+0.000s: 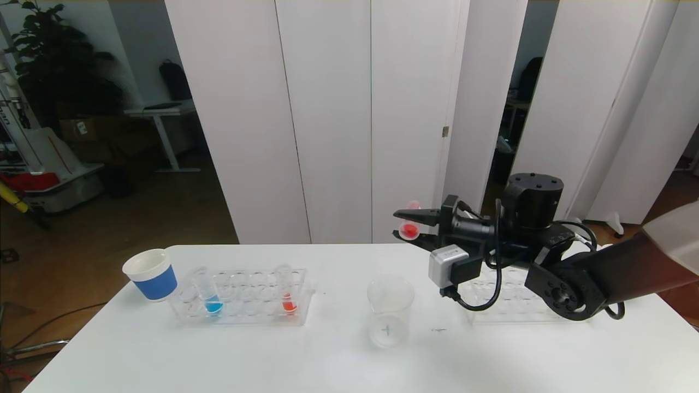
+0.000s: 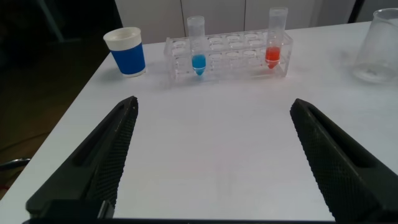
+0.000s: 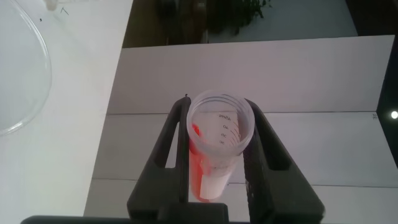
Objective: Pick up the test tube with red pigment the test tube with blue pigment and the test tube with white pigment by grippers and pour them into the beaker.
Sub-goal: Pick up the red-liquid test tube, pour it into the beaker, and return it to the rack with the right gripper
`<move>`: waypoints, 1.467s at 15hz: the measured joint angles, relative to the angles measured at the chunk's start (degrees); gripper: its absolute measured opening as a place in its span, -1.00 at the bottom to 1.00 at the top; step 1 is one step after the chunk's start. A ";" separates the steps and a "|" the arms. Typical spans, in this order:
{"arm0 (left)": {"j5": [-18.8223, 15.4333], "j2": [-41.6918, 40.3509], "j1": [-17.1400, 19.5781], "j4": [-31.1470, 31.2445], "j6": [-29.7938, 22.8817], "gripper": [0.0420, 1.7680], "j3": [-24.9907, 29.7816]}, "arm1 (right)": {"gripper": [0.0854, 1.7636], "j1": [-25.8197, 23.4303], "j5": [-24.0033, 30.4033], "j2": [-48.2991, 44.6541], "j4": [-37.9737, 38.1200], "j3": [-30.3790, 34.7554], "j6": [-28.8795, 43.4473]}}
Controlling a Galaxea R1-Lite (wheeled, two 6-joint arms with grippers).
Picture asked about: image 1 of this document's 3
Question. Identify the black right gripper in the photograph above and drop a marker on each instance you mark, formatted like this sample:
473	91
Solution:
449	224

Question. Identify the clear plastic test tube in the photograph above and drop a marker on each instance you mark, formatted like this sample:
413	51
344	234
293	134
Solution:
408	231

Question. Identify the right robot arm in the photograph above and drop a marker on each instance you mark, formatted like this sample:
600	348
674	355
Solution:
532	202

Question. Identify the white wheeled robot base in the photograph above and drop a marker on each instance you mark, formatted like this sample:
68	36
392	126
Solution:
65	191

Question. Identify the clear glass beaker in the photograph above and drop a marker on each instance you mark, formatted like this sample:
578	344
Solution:
389	327

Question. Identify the clear acrylic test tube rack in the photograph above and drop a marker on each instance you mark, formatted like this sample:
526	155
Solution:
513	297
246	311

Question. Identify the red liquid test tube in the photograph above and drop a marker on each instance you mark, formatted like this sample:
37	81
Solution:
289	305

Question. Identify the blue liquid test tube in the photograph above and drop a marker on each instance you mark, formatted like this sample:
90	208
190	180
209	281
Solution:
213	307

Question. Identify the white folding partition screen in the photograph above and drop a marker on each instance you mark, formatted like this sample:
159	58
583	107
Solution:
327	109
573	82

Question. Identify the black office chair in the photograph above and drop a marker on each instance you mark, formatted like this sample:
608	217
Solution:
528	79

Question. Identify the blue white paper cup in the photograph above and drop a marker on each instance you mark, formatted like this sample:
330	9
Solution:
155	283

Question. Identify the black backpack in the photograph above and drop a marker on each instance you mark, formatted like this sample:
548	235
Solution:
175	82

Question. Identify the white standing desk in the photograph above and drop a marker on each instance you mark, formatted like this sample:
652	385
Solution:
155	112

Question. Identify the brown cardboard box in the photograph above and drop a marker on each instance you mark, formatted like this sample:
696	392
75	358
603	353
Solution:
82	131

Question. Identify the dark green potted plant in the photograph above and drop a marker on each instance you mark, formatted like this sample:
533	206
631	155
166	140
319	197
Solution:
60	71

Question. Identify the grey metal floor stand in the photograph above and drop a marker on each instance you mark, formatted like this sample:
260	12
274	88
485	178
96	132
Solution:
43	347

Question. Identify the black floor power strip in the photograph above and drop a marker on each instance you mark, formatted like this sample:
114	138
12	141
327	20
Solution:
10	256

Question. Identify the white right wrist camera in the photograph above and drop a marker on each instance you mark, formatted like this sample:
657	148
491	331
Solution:
445	265

